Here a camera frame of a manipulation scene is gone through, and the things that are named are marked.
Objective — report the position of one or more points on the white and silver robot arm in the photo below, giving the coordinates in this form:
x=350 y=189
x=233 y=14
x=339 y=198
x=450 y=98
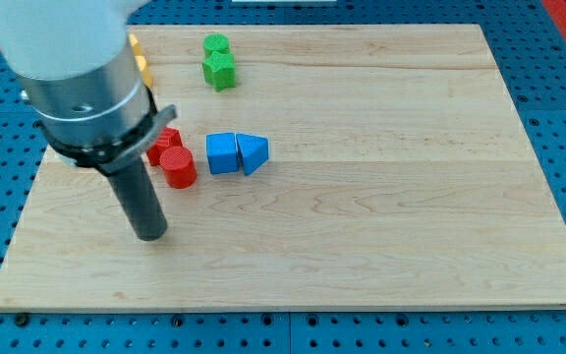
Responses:
x=77 y=67

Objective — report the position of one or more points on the blue cube block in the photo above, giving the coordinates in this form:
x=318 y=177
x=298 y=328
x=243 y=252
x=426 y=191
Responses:
x=222 y=153

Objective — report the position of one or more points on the blue triangular prism block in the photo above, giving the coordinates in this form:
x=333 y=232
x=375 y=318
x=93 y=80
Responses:
x=253 y=152

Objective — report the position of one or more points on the light wooden board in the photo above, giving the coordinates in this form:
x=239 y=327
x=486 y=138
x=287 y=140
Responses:
x=400 y=178

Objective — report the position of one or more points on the red cylinder block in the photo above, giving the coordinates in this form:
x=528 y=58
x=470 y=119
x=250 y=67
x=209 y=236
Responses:
x=179 y=167

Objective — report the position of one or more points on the red ridged block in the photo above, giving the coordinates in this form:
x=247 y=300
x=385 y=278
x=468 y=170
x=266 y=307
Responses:
x=170 y=137

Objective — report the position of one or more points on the green star block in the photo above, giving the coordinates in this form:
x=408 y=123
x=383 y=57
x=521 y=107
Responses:
x=219 y=70

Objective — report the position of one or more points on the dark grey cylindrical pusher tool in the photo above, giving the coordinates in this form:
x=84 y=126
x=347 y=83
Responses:
x=137 y=198

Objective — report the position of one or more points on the green cylinder block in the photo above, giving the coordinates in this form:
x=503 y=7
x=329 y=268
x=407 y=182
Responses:
x=215 y=43

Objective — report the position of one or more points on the yellow block lower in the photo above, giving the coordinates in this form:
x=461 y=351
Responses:
x=144 y=70

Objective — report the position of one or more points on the yellow block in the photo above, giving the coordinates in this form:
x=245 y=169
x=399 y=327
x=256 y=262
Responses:
x=135 y=44
x=144 y=70

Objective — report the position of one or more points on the yellow block upper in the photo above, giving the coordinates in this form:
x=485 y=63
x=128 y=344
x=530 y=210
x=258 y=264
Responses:
x=135 y=44

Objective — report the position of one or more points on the blue perforated pegboard base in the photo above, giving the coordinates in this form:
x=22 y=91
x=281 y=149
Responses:
x=528 y=40

